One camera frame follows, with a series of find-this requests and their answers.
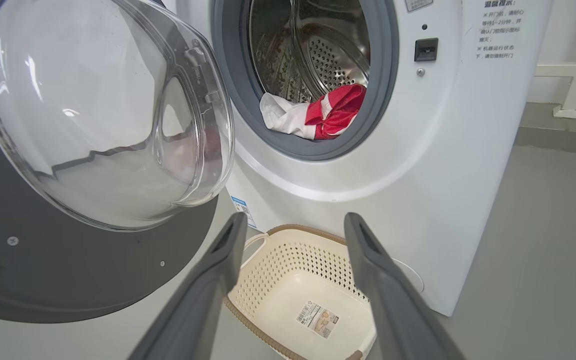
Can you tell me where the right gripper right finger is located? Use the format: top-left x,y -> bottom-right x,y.
344,212 -> 466,360

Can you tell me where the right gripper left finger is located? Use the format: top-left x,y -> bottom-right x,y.
128,212 -> 248,360

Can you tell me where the round black glass washer door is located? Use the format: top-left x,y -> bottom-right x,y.
0,0 -> 235,324

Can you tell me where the red and white garment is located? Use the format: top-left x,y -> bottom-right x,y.
259,83 -> 368,141

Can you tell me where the white printed product label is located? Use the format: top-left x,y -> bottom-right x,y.
295,300 -> 340,340

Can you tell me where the cream perforated laundry basket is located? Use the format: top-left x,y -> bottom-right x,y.
224,224 -> 378,360

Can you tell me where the white front-load washing machine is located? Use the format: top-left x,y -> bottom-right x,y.
160,0 -> 555,317

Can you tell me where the metal door hinge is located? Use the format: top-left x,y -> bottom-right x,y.
184,39 -> 220,105

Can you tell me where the black door latch slot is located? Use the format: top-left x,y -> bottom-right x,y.
414,38 -> 439,62

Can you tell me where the stainless steel washing machine drum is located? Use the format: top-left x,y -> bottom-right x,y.
247,0 -> 371,106

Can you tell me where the round white filter cover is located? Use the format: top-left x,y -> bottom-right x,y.
393,257 -> 425,294

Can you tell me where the blue energy label sticker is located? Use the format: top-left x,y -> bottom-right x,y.
230,196 -> 258,230

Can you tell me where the white table leg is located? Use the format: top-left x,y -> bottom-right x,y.
534,0 -> 576,120

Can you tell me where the printed instruction text label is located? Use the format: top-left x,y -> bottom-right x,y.
474,0 -> 525,61

